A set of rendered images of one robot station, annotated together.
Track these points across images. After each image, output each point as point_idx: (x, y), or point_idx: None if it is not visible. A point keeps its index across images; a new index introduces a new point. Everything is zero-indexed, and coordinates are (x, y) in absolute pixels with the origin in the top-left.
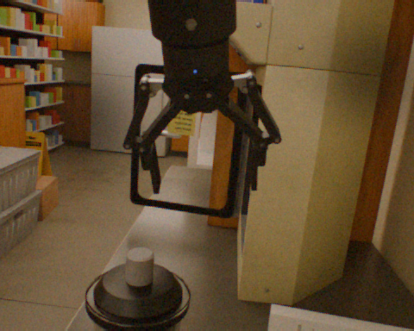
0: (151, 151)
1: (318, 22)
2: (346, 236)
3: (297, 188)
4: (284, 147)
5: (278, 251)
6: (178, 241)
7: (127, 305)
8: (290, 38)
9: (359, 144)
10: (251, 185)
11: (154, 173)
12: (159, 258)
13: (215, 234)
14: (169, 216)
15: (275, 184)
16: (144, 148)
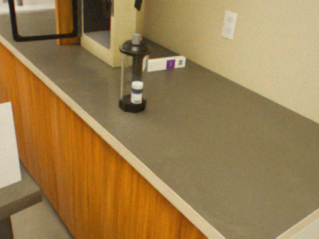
0: (110, 1)
1: None
2: (141, 30)
3: (131, 9)
4: None
5: (126, 40)
6: (58, 55)
7: (142, 48)
8: None
9: None
10: (138, 9)
11: (110, 10)
12: (61, 64)
13: (70, 48)
14: (34, 46)
15: (123, 9)
16: (108, 0)
